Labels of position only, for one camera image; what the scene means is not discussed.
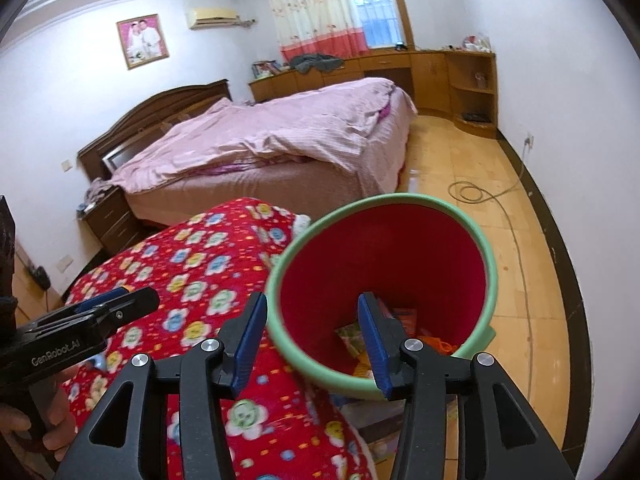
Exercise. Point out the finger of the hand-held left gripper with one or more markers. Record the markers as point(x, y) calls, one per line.
point(102, 300)
point(130, 305)

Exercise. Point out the green wrapper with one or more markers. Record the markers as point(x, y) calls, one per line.
point(350, 336)

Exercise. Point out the small glass jar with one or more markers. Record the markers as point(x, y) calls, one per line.
point(480, 80)

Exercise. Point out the small items on shelf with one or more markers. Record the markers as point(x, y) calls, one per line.
point(477, 44)

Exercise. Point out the window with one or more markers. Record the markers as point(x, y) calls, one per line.
point(375, 5)

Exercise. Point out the white cloth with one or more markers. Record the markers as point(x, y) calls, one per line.
point(301, 224)

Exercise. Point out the dark grey clothes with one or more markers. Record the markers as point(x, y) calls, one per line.
point(317, 63)

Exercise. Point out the floral curtain with red hem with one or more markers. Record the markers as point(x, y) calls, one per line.
point(312, 10)

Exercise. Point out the long wooden desk cabinet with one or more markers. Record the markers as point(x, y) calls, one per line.
point(375, 62)

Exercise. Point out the person's left hand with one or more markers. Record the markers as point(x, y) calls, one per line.
point(62, 410)

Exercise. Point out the red floral blanket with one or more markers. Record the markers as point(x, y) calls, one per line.
point(200, 260)

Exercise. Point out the pink striped duvet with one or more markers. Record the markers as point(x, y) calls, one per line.
point(270, 130)

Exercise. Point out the wall air conditioner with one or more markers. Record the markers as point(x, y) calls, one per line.
point(212, 16)

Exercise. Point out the orange plastic bag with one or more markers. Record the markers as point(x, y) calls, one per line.
point(436, 344)

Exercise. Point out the picture frame on desk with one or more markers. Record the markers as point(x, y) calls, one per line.
point(266, 69)

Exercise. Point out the red bin with green rim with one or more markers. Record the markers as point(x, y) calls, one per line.
point(390, 245)

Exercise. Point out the white wall outlet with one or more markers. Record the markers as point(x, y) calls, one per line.
point(529, 140)

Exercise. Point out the framed wall photo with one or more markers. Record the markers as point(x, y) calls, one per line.
point(142, 41)

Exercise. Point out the brown wooden nightstand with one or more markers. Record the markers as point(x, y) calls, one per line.
point(110, 222)

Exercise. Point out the black flat device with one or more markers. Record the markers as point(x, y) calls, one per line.
point(474, 117)

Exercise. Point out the cloth clutter on nightstand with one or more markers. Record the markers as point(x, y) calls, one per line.
point(95, 192)

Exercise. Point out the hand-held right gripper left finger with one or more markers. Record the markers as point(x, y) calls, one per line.
point(247, 345)

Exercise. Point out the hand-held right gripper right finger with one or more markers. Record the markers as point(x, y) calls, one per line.
point(374, 345)

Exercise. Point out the brown wooden bed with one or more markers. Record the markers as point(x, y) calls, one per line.
point(280, 185)

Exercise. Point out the wooden corner shelf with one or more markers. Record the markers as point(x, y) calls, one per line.
point(472, 100)

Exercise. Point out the white wall socket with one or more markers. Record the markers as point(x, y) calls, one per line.
point(64, 262)

